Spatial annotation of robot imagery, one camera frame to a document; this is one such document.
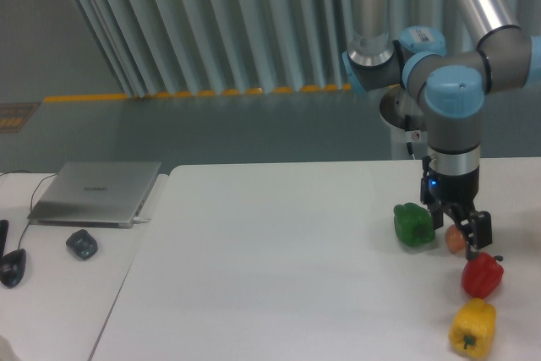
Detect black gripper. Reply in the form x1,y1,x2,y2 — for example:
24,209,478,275
420,156,493,260

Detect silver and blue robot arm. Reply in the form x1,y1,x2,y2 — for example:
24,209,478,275
342,0,540,260

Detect green bell pepper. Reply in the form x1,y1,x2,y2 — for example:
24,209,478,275
393,202,435,248

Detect thin dark cable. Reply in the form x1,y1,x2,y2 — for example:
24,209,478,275
0,170,58,251

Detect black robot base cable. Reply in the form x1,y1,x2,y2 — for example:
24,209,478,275
403,113,418,161

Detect yellow bell pepper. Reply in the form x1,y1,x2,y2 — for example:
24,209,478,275
448,298,497,359

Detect black computer mouse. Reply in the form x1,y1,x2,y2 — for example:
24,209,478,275
1,249,27,288

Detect black cylindrical object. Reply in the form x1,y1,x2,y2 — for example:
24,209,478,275
0,219,9,258

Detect brown egg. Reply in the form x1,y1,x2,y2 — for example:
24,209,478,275
445,225,466,254

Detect red bell pepper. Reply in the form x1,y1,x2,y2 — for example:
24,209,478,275
462,252,504,299

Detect silver closed laptop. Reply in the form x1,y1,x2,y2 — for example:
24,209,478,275
28,161,161,228

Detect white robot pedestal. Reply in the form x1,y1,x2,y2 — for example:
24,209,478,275
379,85,428,160

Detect white side table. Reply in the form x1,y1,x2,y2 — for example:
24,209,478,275
1,173,168,360

